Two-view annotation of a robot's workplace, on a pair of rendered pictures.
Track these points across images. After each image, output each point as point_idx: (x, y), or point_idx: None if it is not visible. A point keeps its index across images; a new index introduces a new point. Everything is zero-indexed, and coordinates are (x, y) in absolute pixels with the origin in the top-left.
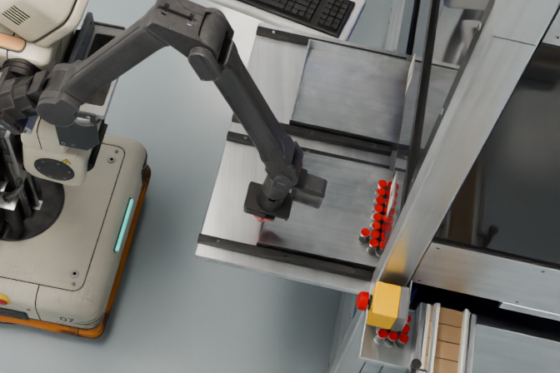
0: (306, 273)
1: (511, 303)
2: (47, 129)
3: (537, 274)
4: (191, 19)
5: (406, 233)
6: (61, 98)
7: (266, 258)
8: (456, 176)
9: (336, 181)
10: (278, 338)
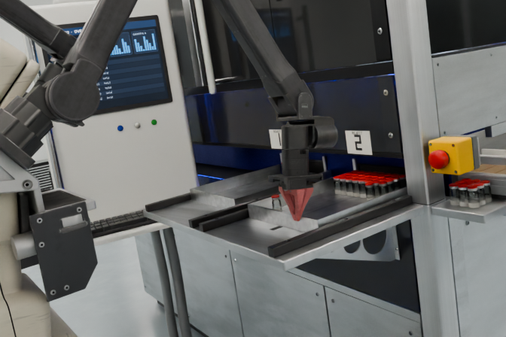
0: (373, 222)
1: (495, 122)
2: (21, 300)
3: (490, 61)
4: None
5: (416, 53)
6: (79, 59)
7: (335, 234)
8: None
9: (308, 203)
10: None
